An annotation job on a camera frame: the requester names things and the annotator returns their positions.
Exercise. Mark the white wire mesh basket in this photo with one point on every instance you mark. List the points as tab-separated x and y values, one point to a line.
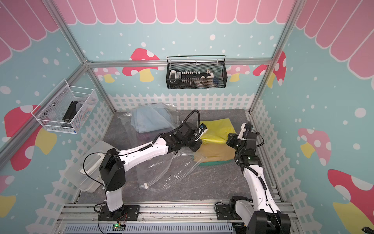
50	112

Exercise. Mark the black wire mesh basket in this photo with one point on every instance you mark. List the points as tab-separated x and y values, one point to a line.
215	63

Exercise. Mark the translucent plastic storage box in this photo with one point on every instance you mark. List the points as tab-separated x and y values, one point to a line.
89	163

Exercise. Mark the light blue folded garment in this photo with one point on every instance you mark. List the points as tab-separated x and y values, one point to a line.
151	117

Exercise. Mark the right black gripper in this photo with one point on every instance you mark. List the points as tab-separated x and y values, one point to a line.
232	138

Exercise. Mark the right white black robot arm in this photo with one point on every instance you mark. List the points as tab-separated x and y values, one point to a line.
261	215

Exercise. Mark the white black items in basket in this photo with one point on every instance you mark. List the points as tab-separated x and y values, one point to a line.
191	79

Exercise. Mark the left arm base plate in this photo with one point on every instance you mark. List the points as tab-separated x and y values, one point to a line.
124	213

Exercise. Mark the clear plastic vacuum bag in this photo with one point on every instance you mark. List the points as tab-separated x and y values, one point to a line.
171	135

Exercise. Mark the green trousers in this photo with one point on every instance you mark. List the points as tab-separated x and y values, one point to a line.
214	163

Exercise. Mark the yellow green garment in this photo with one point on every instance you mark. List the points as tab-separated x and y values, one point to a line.
217	131

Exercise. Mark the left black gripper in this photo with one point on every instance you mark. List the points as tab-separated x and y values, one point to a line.
194	148

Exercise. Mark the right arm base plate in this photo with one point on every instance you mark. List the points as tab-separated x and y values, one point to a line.
225	212

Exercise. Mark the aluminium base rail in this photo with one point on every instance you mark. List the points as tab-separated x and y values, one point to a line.
164	217

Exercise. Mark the small green circuit board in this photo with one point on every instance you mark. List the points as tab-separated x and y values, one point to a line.
118	227

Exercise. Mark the black part in white basket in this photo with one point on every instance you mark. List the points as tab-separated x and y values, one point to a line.
71	112

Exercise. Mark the tan garment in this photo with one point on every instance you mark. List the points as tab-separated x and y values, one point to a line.
210	153

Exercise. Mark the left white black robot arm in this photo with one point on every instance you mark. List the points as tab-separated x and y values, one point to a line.
115	164

